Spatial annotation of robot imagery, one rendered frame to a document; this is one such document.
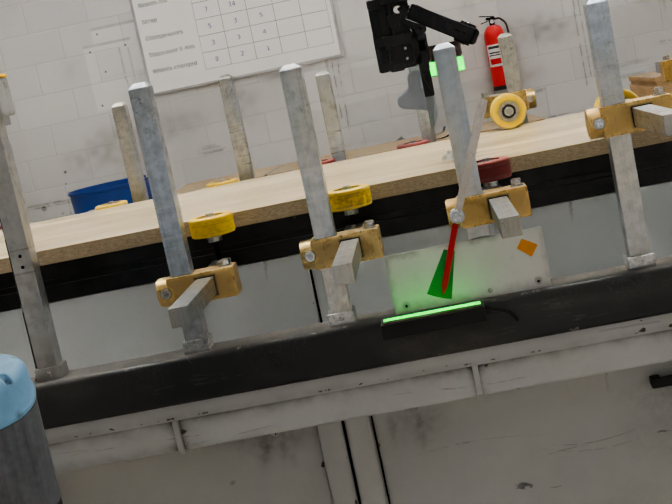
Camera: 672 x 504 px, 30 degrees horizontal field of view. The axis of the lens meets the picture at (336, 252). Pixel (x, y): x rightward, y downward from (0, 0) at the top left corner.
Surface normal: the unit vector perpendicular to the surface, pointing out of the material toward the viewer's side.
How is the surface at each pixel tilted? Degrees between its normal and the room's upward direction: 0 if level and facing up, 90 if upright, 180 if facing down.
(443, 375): 90
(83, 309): 90
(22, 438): 90
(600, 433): 90
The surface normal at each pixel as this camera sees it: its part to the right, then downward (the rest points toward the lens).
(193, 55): -0.04, 0.15
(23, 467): 0.75, -0.06
